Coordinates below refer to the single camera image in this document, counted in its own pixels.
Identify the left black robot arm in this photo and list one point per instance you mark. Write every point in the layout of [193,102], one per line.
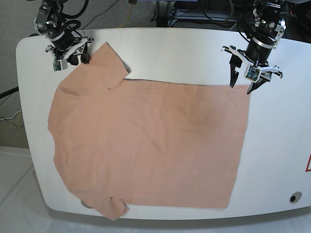
[269,29]

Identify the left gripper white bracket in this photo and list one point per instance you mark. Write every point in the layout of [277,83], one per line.
[256,55]

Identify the peach orange T-shirt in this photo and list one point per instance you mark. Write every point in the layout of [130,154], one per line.
[120,141]

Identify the table grommet hole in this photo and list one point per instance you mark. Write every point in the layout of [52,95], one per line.
[295,197]
[85,205]

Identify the black table leg left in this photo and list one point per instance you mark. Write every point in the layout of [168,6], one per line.
[9,92]

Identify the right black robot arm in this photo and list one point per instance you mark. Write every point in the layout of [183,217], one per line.
[51,20]

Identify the red triangle sticker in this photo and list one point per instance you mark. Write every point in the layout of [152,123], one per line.
[308,168]

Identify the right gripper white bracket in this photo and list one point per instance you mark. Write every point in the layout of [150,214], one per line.
[66,46]

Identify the left table grommet hole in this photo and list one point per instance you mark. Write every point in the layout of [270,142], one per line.
[85,205]

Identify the black metal equipment frame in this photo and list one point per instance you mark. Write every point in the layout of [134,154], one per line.
[226,13]

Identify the right table grommet hole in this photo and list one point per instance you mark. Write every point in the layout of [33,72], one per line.
[295,197]

